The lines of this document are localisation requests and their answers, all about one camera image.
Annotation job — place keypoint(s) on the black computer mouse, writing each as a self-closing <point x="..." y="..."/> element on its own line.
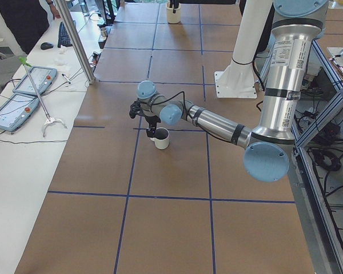
<point x="46" y="46"/>

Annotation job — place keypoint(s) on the white mug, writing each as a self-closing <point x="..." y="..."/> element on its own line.
<point x="161" y="138"/>

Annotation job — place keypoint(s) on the upper teach pendant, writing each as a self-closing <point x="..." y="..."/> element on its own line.
<point x="43" y="77"/>

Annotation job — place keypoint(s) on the silver metal cup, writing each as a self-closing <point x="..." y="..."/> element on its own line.
<point x="104" y="32"/>

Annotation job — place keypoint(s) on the pink grabber stick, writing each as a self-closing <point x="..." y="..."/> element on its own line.
<point x="49" y="119"/>

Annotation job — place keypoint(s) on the black keyboard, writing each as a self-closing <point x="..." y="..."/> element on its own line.
<point x="63" y="37"/>

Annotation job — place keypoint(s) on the person in dark clothes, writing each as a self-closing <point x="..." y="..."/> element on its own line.
<point x="27" y="20"/>

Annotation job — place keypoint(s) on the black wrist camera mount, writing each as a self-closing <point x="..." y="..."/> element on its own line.
<point x="136" y="109"/>

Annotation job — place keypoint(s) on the black marker pen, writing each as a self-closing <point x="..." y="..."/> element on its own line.
<point x="67" y="78"/>

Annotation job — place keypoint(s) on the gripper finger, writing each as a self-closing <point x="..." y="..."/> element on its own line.
<point x="151" y="130"/>

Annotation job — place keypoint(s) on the silver aluminium frame post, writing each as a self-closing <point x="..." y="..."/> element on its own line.
<point x="77" y="44"/>

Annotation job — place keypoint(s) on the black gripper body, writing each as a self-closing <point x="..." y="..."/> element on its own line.
<point x="152" y="120"/>

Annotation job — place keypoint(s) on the lower teach pendant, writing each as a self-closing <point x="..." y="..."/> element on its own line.
<point x="16" y="111"/>

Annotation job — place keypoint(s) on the teach pendant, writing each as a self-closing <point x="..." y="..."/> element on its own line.
<point x="43" y="77"/>
<point x="16" y="111"/>

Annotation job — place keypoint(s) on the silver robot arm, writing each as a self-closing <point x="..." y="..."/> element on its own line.
<point x="156" y="108"/>
<point x="295" y="25"/>

